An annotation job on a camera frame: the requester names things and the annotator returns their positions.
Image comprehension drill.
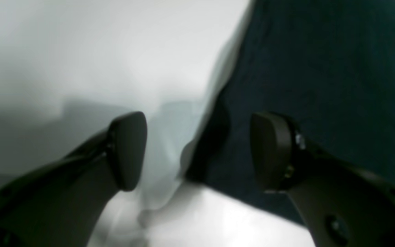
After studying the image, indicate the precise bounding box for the black T-shirt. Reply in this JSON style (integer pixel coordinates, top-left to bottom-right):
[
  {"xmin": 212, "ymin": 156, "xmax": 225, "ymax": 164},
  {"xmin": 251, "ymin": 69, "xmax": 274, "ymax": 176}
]
[{"xmin": 185, "ymin": 0, "xmax": 395, "ymax": 225}]

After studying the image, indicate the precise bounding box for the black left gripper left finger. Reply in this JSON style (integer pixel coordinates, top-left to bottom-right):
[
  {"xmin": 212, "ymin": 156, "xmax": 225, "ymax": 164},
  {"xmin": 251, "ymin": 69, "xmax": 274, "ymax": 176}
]
[{"xmin": 0, "ymin": 111, "xmax": 147, "ymax": 247}]

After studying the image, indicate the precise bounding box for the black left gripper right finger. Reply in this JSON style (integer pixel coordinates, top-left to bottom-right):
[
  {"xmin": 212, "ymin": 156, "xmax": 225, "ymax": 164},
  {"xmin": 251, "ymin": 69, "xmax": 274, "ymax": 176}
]
[{"xmin": 250, "ymin": 111, "xmax": 395, "ymax": 247}]

